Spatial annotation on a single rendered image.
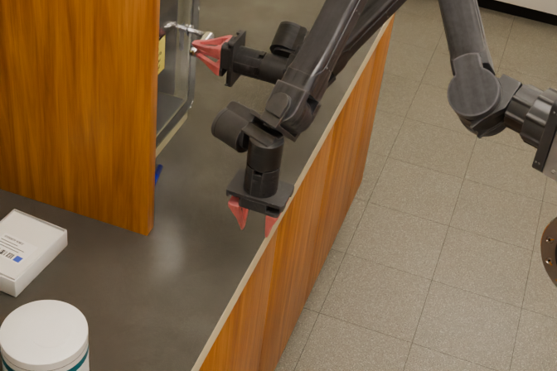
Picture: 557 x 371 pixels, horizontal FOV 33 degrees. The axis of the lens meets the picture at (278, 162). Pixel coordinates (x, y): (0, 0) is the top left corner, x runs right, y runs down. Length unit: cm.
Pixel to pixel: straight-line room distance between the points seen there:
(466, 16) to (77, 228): 86
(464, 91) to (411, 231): 204
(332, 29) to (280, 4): 114
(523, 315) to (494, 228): 43
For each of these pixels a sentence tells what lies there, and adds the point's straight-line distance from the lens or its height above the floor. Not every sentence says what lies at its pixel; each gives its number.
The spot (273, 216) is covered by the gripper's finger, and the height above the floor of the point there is 117.
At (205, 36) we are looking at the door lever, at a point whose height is 121.
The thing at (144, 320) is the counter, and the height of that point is 94.
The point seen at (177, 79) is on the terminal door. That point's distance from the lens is 199.
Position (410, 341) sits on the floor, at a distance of 303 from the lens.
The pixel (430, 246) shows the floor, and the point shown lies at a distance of 337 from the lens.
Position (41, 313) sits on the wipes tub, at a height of 109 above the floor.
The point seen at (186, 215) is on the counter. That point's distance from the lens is 190.
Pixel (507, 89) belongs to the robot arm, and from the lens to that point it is 141.
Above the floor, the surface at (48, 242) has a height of 98.
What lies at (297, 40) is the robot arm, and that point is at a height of 125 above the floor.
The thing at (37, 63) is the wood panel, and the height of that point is 127.
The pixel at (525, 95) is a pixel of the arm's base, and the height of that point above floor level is 148.
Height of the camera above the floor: 219
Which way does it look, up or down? 37 degrees down
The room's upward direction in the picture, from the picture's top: 7 degrees clockwise
